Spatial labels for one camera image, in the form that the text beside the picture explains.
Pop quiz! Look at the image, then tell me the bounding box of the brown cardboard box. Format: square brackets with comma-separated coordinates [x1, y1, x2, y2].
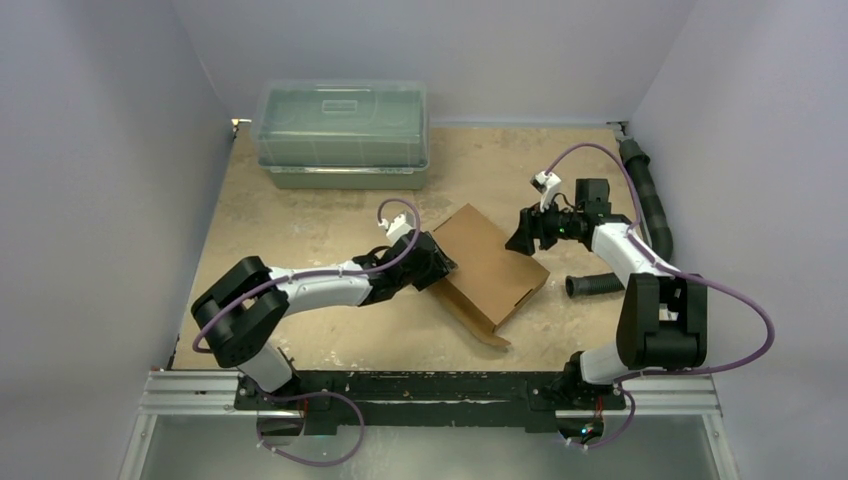
[428, 204, 550, 349]

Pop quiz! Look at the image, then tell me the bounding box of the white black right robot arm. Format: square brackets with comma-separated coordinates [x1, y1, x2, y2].
[505, 172, 708, 407]

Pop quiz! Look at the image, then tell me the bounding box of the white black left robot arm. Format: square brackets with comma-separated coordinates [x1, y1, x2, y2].
[190, 232, 458, 409]

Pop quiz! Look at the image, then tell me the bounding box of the clear plastic storage bin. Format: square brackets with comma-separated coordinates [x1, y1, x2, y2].
[250, 79, 430, 190]

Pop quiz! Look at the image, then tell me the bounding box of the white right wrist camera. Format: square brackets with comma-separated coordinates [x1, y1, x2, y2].
[530, 171, 562, 212]

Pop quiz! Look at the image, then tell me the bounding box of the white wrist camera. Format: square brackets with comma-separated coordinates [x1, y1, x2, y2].
[378, 210, 419, 248]
[530, 171, 562, 212]

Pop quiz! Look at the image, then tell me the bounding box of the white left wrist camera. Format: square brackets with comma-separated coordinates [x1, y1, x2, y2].
[378, 210, 419, 248]

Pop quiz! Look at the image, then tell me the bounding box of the black corrugated hose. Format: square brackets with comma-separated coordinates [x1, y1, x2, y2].
[564, 135, 674, 301]

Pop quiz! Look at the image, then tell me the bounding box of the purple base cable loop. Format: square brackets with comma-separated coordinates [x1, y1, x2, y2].
[255, 389, 368, 468]

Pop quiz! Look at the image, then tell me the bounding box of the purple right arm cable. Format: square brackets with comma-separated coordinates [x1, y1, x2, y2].
[543, 142, 776, 453]

